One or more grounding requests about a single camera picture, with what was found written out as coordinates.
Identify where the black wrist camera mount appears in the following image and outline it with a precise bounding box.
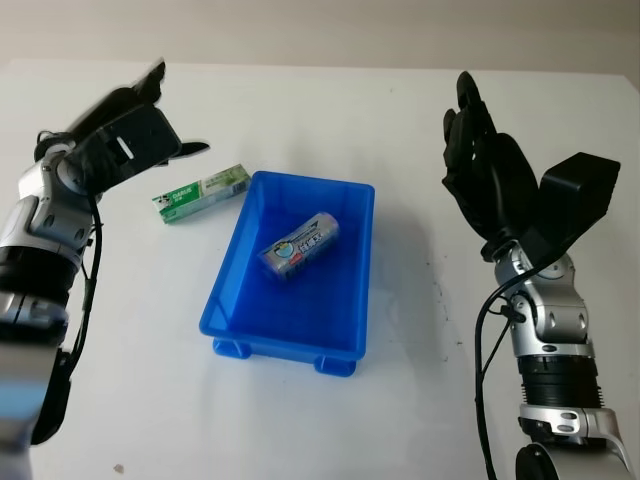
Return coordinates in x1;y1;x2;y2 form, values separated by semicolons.
519;152;622;267
79;105;184;195

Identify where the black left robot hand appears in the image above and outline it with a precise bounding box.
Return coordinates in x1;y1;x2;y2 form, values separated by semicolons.
67;59;211;162

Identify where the silver purple garbage bag roll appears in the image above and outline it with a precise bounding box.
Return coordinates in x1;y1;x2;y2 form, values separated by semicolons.
257;212;341;284

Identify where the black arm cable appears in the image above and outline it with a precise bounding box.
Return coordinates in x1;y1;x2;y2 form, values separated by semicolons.
59;194;107;374
473;259;551;480

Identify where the blue plastic tray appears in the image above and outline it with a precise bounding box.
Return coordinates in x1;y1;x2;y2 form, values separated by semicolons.
199;170;377;377

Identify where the green toothpaste box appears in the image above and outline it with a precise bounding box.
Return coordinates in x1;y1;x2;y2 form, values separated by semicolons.
152;163;252;227

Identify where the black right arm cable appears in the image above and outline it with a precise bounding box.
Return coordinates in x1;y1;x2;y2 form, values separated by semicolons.
473;259;551;480

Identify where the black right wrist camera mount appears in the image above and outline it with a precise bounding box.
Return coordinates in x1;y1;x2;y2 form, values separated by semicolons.
519;152;622;267

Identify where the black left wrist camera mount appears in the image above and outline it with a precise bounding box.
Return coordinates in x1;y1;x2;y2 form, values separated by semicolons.
79;105;184;195

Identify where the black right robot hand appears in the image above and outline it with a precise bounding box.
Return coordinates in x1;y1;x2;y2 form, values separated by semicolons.
442;70;541;259

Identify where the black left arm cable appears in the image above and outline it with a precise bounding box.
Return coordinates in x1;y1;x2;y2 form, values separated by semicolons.
59;194;107;374

